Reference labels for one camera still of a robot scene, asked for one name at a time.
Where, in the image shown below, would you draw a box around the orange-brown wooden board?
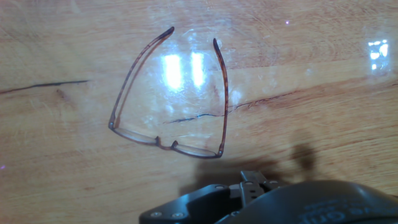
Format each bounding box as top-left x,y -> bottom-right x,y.
0,0 -> 398,224

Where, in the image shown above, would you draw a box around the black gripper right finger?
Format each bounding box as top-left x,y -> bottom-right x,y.
239,170 -> 282,207

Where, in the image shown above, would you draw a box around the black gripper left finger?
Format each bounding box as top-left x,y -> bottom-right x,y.
139,184 -> 243,224

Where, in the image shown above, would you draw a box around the brown framed glasses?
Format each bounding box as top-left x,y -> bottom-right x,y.
108,26 -> 229,159

